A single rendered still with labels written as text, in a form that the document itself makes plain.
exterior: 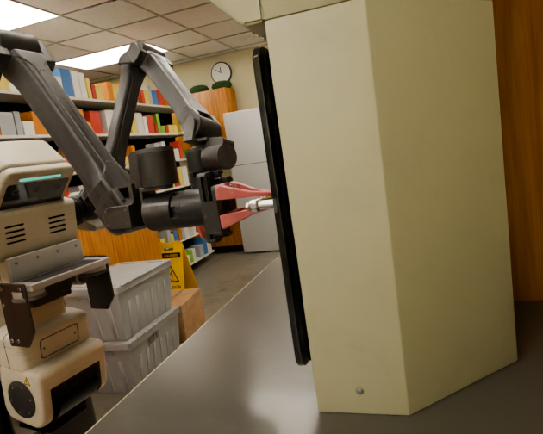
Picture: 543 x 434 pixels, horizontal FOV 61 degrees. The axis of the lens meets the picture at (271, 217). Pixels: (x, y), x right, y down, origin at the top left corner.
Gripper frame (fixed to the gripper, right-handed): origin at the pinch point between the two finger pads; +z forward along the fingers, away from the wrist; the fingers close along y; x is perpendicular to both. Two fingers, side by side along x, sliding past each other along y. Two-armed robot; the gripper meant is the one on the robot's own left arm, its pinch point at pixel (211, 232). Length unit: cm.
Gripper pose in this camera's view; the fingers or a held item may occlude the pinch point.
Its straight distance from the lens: 110.1
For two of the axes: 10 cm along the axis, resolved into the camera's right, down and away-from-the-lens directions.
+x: 2.9, -1.8, 9.4
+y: 9.5, -0.9, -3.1
